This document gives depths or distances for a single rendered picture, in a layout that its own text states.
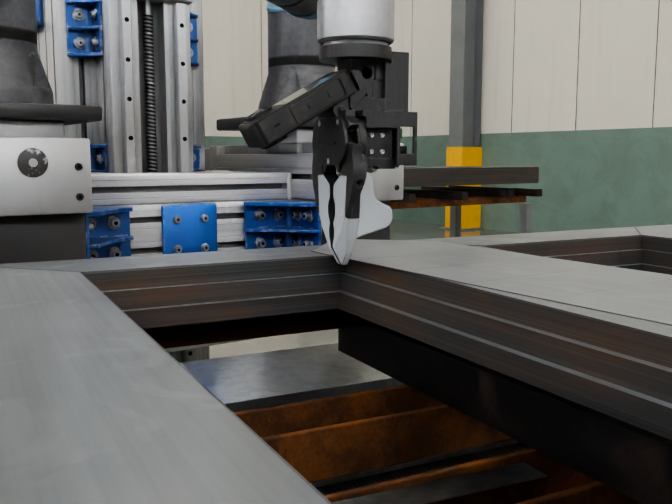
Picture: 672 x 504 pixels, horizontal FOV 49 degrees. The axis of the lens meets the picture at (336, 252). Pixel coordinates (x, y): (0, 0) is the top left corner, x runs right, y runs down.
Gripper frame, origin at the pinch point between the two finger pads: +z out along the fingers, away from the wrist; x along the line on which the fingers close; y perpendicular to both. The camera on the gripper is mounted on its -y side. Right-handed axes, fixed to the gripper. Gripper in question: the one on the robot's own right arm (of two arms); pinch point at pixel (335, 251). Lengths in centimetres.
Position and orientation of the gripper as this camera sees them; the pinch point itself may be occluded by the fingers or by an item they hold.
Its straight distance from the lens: 74.0
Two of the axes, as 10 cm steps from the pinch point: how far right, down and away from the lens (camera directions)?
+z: 0.0, 9.9, 1.3
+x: -4.5, -1.1, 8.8
